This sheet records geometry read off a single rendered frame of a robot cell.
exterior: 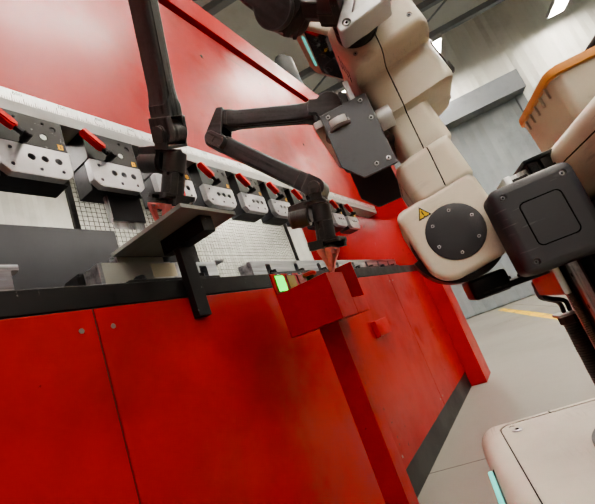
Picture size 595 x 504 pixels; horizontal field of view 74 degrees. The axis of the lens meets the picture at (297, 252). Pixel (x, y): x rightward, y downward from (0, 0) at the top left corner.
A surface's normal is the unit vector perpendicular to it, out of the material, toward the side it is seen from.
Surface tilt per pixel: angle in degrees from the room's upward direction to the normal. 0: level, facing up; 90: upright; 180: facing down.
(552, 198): 90
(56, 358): 90
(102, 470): 90
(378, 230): 90
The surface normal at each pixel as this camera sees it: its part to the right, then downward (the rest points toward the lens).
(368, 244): -0.51, -0.01
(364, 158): -0.31, -0.11
